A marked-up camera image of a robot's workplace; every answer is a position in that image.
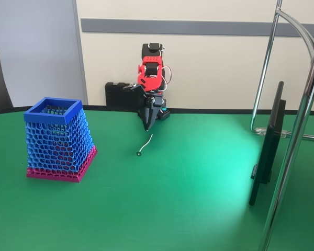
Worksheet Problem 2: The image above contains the black plastic tool case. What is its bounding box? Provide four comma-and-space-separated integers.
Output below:
105, 82, 142, 107

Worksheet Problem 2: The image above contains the chrome tube stand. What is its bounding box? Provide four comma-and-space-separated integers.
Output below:
250, 0, 314, 251

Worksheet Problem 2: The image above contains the red and white servo cable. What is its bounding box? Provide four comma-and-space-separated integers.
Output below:
159, 47, 174, 93

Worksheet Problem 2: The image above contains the grey wall rail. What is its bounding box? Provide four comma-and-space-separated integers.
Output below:
80, 18, 314, 38

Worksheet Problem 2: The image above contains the clear plastic clip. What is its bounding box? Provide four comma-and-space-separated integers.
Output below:
254, 126, 289, 139

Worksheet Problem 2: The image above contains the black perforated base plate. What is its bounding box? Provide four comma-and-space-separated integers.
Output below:
137, 108, 172, 122

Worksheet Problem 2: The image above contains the blue and pink lattice basket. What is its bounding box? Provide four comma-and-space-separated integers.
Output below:
23, 97, 98, 184

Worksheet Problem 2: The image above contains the black monitor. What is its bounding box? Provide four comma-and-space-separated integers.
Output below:
248, 81, 287, 208

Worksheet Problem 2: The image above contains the small white cable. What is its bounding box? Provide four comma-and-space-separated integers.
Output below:
136, 133, 154, 157

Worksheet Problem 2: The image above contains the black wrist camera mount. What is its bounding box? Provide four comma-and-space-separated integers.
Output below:
122, 83, 145, 95

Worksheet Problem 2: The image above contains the green table cloth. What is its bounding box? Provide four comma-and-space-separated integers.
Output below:
0, 105, 314, 251

